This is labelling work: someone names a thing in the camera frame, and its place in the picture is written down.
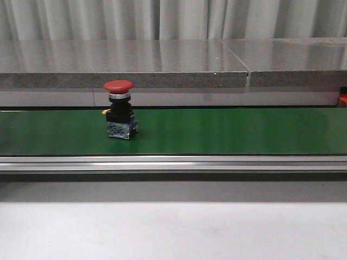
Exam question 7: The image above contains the grey stone counter slab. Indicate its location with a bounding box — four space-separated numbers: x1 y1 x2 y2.
1 40 247 89

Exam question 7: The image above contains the green conveyor belt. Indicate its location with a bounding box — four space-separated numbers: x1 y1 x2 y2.
1 108 346 155

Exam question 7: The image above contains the grey stone slab right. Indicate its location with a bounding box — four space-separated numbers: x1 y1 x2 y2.
222 37 346 90

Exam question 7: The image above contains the red object at right edge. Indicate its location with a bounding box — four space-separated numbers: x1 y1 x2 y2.
338 93 347 108

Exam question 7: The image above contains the white curtain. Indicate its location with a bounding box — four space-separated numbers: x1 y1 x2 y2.
1 1 346 40

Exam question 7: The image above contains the aluminium conveyor frame rail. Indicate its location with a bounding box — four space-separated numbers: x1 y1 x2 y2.
1 155 346 173

